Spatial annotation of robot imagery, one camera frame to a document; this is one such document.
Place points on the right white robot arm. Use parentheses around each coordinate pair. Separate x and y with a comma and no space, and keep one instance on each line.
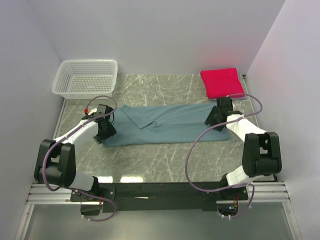
(261,150)

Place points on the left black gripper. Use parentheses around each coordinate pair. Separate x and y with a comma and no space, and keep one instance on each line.
(111,132)

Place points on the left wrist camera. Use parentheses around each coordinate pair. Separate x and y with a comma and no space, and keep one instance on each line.
(90,111)

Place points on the aluminium frame rail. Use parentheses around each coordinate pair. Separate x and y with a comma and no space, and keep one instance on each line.
(265,192)

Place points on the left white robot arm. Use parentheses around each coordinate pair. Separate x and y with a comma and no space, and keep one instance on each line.
(56,159)

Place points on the black base crossbar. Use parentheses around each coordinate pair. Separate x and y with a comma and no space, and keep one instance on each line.
(143,196)

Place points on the folded red t shirt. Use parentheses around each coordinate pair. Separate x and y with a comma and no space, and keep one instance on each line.
(222,83)

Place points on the blue-grey t shirt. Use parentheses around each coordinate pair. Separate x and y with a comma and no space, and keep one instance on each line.
(165,124)

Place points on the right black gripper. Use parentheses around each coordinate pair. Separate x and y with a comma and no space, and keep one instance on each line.
(210,118)

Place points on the folded lavender t shirt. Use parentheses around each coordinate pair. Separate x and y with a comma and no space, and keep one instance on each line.
(237,98)

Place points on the white perforated plastic basket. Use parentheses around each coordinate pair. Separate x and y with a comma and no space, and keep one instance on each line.
(85,78)

